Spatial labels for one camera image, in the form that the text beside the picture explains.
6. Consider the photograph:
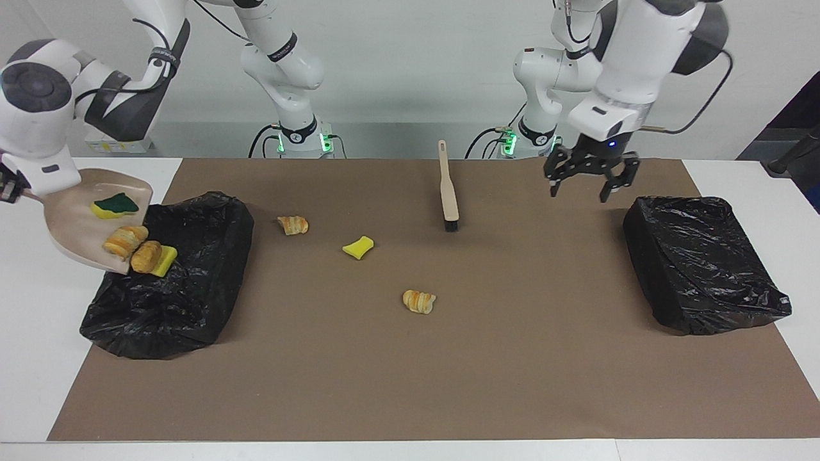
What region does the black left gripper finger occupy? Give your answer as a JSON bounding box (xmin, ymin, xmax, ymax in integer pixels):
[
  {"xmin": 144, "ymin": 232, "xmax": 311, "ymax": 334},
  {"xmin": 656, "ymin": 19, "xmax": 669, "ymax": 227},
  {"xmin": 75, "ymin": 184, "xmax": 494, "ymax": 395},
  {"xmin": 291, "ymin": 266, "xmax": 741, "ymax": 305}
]
[
  {"xmin": 599, "ymin": 154, "xmax": 641, "ymax": 204},
  {"xmin": 543, "ymin": 145, "xmax": 580, "ymax": 198}
]

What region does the beige plastic dustpan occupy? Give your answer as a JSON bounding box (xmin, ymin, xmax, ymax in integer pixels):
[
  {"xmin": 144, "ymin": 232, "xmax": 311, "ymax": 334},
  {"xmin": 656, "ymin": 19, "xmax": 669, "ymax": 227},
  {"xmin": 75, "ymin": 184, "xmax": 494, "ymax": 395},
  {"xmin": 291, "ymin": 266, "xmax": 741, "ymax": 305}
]
[{"xmin": 22, "ymin": 168, "xmax": 154, "ymax": 276}]

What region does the green and yellow sponge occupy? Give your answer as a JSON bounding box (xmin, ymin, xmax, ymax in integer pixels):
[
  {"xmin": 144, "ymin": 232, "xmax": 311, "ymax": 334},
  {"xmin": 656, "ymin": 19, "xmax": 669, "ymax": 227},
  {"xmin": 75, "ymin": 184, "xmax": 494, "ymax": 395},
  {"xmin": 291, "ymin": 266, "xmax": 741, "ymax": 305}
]
[{"xmin": 90, "ymin": 192, "xmax": 140, "ymax": 220}]

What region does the beige hand brush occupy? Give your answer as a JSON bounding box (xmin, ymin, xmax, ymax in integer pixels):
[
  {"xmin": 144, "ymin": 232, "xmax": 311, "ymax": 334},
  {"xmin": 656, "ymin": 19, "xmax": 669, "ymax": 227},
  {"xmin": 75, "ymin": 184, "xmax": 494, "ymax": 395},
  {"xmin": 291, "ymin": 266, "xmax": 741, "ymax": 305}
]
[{"xmin": 438, "ymin": 140, "xmax": 461, "ymax": 232}]

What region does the brown bread roll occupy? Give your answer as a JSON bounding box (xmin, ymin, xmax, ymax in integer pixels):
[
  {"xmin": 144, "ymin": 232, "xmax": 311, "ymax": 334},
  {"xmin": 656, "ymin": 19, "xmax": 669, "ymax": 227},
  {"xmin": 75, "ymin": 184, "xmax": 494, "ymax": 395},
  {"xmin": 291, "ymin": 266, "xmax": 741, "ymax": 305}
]
[{"xmin": 131, "ymin": 240, "xmax": 163, "ymax": 275}]

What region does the yellow sponge piece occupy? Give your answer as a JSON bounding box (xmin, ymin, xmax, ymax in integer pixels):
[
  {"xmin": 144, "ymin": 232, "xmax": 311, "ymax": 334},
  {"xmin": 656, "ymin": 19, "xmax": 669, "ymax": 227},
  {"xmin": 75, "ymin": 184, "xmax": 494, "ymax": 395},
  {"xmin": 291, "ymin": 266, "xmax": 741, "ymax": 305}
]
[
  {"xmin": 342, "ymin": 236, "xmax": 375, "ymax": 260},
  {"xmin": 151, "ymin": 246, "xmax": 178, "ymax": 278}
]

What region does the black bag lined bin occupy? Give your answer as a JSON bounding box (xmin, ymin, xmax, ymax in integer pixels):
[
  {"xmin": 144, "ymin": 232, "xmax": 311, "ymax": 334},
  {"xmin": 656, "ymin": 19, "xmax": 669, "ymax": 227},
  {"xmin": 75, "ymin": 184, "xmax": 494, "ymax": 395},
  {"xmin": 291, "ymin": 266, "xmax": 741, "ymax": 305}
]
[
  {"xmin": 623, "ymin": 196, "xmax": 792, "ymax": 336},
  {"xmin": 79, "ymin": 191, "xmax": 255, "ymax": 360}
]

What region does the white power strip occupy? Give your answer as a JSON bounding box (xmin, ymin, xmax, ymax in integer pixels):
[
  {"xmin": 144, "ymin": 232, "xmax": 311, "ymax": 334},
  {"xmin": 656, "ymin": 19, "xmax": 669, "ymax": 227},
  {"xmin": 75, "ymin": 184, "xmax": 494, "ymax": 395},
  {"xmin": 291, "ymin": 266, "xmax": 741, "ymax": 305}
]
[{"xmin": 86, "ymin": 136, "xmax": 154, "ymax": 154}]

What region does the black pole stand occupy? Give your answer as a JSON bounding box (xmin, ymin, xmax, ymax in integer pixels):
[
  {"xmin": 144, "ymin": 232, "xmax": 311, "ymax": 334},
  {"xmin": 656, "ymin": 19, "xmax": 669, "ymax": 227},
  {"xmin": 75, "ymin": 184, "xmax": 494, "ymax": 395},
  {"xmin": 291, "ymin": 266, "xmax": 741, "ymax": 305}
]
[{"xmin": 767, "ymin": 125, "xmax": 820, "ymax": 175}]

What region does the brown paper table mat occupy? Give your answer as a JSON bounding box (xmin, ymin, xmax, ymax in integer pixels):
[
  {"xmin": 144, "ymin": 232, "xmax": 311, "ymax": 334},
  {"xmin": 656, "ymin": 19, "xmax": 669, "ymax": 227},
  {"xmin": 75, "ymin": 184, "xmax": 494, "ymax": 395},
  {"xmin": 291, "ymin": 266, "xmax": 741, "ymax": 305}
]
[{"xmin": 48, "ymin": 158, "xmax": 820, "ymax": 441}]

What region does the black base cable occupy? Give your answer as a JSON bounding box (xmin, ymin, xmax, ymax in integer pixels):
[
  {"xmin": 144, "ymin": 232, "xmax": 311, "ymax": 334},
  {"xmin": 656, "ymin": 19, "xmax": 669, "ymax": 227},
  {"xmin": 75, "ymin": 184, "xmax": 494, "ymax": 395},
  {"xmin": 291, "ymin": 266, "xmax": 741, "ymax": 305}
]
[
  {"xmin": 249, "ymin": 125, "xmax": 283, "ymax": 159},
  {"xmin": 464, "ymin": 126, "xmax": 513, "ymax": 159}
]

